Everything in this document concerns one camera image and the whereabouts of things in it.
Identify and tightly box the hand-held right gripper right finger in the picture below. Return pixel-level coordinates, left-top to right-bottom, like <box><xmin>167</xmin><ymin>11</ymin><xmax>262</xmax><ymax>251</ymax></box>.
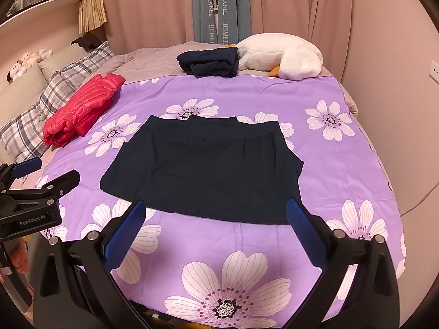
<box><xmin>286</xmin><ymin>197</ymin><xmax>400</xmax><ymax>329</ymax></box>

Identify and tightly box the dark brown cloth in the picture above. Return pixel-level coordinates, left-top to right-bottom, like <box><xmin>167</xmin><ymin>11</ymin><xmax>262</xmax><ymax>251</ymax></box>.
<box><xmin>70</xmin><ymin>34</ymin><xmax>103</xmax><ymax>51</ymax></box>

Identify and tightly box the purple floral blanket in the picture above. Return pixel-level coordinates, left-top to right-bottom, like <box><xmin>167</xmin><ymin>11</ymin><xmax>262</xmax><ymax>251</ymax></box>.
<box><xmin>34</xmin><ymin>75</ymin><xmax>407</xmax><ymax>329</ymax></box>

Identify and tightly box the person's left hand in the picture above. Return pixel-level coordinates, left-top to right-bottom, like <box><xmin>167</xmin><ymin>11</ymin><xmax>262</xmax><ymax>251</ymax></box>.
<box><xmin>0</xmin><ymin>237</ymin><xmax>30</xmax><ymax>285</ymax></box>

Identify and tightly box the red down jacket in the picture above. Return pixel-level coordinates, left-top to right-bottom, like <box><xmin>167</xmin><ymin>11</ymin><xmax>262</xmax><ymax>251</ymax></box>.
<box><xmin>43</xmin><ymin>73</ymin><xmax>126</xmax><ymax>149</ymax></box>

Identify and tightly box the white goose plush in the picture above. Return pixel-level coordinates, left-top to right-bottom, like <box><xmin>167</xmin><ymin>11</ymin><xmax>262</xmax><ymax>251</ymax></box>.
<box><xmin>224</xmin><ymin>33</ymin><xmax>323</xmax><ymax>81</ymax></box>

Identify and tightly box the folded navy fleece garment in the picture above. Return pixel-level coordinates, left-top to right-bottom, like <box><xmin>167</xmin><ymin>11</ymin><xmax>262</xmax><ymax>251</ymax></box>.
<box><xmin>176</xmin><ymin>46</ymin><xmax>240</xmax><ymax>79</ymax></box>

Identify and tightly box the grey plaid pillow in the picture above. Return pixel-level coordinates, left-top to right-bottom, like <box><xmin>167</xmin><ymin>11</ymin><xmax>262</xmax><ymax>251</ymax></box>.
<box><xmin>0</xmin><ymin>40</ymin><xmax>115</xmax><ymax>160</ymax></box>

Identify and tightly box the navy zip jacket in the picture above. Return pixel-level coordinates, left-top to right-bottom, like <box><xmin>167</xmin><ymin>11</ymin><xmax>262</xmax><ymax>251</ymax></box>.
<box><xmin>99</xmin><ymin>115</ymin><xmax>305</xmax><ymax>226</ymax></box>

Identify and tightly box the pinkish grey quilt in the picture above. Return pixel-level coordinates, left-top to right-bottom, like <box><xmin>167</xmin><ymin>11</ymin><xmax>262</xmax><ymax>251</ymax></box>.
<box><xmin>103</xmin><ymin>40</ymin><xmax>359</xmax><ymax>117</ymax></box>

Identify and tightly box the grey lettered curtain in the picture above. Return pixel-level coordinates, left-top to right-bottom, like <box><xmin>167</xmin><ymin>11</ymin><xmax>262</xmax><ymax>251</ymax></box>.
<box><xmin>191</xmin><ymin>0</ymin><xmax>254</xmax><ymax>47</ymax></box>

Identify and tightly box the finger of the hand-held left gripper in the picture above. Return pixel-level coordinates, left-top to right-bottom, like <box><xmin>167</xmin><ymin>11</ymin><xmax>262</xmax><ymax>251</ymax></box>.
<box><xmin>0</xmin><ymin>157</ymin><xmax>42</xmax><ymax>192</ymax></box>
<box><xmin>7</xmin><ymin>169</ymin><xmax>81</xmax><ymax>209</ymax></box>

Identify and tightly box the pink curtain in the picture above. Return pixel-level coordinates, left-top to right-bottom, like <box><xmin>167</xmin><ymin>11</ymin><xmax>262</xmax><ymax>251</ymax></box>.
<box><xmin>245</xmin><ymin>0</ymin><xmax>354</xmax><ymax>62</ymax></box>
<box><xmin>92</xmin><ymin>0</ymin><xmax>199</xmax><ymax>55</ymax></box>

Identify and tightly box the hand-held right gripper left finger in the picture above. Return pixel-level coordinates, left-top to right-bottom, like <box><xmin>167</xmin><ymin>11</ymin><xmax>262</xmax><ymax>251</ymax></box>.
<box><xmin>32</xmin><ymin>199</ymin><xmax>148</xmax><ymax>329</ymax></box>

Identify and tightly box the beige pillow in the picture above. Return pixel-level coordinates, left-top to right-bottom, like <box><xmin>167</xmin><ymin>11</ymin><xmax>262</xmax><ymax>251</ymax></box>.
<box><xmin>0</xmin><ymin>63</ymin><xmax>49</xmax><ymax>127</ymax></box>
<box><xmin>38</xmin><ymin>43</ymin><xmax>88</xmax><ymax>83</ymax></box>

